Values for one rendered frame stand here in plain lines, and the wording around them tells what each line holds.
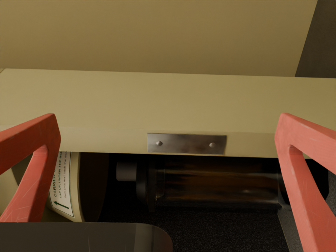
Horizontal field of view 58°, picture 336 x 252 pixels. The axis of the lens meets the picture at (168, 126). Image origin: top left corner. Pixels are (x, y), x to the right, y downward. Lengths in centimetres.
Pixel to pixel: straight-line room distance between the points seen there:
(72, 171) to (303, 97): 26
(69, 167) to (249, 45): 49
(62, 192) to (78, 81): 13
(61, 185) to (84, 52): 41
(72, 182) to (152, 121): 14
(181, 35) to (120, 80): 36
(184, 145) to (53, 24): 51
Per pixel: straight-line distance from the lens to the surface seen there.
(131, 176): 42
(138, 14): 67
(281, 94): 35
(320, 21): 66
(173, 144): 28
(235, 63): 72
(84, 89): 33
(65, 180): 37
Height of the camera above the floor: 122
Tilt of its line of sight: level
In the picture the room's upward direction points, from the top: 88 degrees counter-clockwise
